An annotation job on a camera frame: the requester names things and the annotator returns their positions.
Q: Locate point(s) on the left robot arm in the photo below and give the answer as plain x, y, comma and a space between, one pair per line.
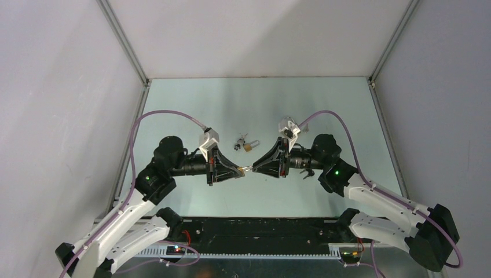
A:
111, 244

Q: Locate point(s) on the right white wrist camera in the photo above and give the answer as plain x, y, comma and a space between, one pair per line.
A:
292, 137

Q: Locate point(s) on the left circuit board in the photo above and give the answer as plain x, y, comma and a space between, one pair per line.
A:
175, 250

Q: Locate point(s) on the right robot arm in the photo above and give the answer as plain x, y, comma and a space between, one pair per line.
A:
427, 234

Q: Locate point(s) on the black keys bunch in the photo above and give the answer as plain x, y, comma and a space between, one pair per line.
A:
307, 172

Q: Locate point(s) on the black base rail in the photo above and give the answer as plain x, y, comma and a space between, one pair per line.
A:
261, 236

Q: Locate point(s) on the right circuit board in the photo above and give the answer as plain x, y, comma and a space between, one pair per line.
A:
351, 255

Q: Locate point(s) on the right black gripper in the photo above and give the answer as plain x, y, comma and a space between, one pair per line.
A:
272, 167

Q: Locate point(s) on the large brass padlock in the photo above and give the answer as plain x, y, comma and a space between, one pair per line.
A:
305, 128

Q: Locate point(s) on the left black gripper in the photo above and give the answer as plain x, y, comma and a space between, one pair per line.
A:
220, 174

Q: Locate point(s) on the circuit board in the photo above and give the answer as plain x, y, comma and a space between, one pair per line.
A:
175, 250
351, 255

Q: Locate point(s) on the small brass padlock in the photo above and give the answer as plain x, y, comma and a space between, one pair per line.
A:
245, 169
249, 146

